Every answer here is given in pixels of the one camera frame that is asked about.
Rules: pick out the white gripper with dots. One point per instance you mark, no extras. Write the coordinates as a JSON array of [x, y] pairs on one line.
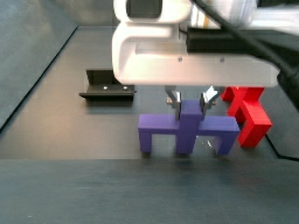
[[149, 56]]

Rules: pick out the purple interlocking block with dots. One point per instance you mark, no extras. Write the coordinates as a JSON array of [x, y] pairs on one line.
[[193, 124]]

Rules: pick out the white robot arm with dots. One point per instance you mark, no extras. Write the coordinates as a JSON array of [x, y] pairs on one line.
[[213, 43]]

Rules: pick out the red interlocking block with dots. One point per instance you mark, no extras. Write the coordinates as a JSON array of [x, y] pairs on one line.
[[249, 114]]

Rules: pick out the black angle bracket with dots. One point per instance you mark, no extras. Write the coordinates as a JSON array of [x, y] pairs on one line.
[[104, 87]]

